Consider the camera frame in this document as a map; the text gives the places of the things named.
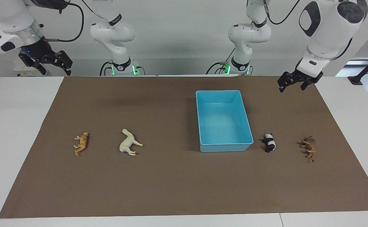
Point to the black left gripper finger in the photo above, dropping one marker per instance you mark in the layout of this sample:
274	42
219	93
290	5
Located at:
306	85
283	82

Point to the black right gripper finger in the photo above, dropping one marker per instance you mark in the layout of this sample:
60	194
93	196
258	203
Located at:
63	62
39	66

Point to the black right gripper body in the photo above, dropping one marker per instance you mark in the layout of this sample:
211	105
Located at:
39	50

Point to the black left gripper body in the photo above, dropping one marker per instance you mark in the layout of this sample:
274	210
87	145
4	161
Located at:
307	76

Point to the black white panda toy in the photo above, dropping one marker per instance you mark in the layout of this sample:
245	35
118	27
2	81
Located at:
269	143

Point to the brown lion toy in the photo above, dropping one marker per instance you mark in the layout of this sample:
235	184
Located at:
309	147

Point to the orange striped tiger toy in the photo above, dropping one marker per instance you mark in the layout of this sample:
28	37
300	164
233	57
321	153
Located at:
82	143

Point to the cream horse toy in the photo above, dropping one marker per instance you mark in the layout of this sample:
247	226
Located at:
127	143

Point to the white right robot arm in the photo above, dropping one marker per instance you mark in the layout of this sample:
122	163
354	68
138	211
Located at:
112	34

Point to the white yellow background box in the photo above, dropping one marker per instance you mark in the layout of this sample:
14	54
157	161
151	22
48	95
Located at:
29	71

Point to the light blue storage box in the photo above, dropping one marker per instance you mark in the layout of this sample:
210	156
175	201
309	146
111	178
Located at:
223	123

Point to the brown table mat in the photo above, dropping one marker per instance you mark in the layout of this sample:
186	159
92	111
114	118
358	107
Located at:
171	183

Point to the black clamp mount with pole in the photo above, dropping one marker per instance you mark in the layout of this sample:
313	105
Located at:
365	71

